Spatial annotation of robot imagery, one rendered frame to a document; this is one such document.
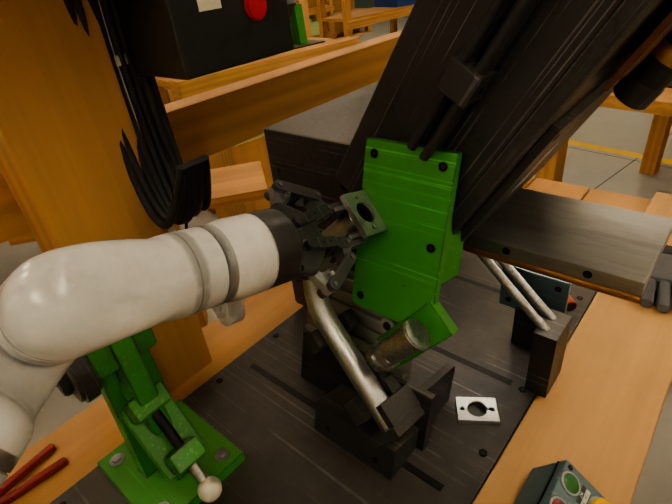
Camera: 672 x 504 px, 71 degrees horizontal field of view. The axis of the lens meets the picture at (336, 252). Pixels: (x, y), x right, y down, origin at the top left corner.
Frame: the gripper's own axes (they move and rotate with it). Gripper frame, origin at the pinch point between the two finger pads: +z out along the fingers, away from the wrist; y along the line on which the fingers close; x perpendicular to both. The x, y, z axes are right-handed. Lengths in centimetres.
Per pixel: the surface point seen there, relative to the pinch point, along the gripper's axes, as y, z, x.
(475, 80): 2.4, -1.2, -21.1
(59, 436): -3, -23, 51
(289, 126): 20.1, 10.1, 8.6
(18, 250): 142, 51, 300
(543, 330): -22.9, 19.2, -4.4
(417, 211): -3.1, 2.9, -7.3
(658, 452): -92, 121, 34
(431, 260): -8.4, 2.9, -5.6
